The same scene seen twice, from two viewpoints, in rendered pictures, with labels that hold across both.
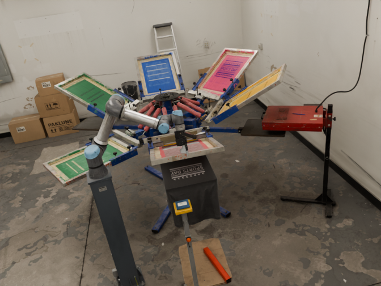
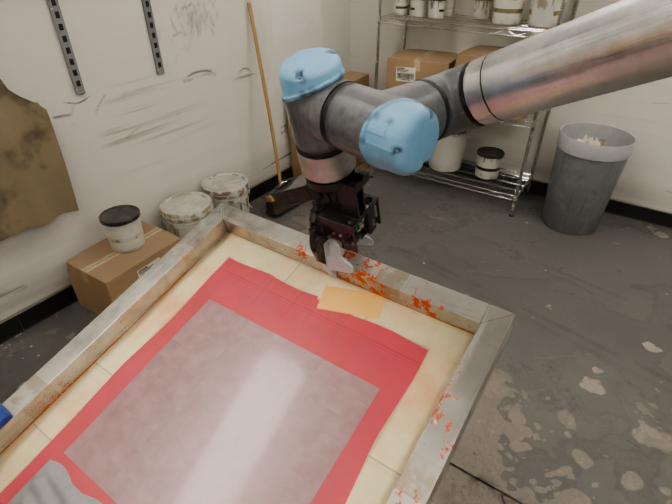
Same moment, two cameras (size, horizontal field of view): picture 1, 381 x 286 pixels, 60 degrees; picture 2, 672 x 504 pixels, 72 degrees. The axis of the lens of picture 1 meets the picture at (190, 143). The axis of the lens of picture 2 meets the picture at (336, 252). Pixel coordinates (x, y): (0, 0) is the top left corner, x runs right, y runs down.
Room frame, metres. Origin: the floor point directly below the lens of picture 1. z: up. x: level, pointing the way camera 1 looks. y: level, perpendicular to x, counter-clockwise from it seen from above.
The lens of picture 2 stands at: (2.76, 0.45, 1.71)
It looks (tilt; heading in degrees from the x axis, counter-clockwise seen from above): 34 degrees down; 221
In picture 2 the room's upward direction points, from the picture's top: straight up
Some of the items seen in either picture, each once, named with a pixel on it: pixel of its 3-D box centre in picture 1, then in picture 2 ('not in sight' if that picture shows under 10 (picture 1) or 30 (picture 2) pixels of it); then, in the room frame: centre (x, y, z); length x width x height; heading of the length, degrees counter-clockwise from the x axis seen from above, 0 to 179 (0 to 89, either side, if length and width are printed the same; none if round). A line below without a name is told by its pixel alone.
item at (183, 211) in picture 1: (190, 251); not in sight; (2.05, 0.13, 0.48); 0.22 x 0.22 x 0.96; 7
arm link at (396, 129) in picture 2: (165, 120); (389, 125); (2.35, 0.17, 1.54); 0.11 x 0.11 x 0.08; 86
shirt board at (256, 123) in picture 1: (225, 129); not in sight; (3.40, -0.42, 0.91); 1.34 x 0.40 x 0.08; 67
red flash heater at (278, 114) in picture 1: (295, 117); not in sight; (3.11, -1.11, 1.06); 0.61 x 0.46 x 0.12; 67
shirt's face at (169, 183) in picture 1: (186, 170); not in sight; (2.56, 0.07, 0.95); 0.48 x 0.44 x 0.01; 7
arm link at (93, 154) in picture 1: (93, 155); not in sight; (2.28, 0.75, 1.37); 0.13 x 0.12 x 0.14; 176
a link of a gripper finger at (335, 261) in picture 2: not in sight; (338, 263); (2.31, 0.06, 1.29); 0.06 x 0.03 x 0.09; 97
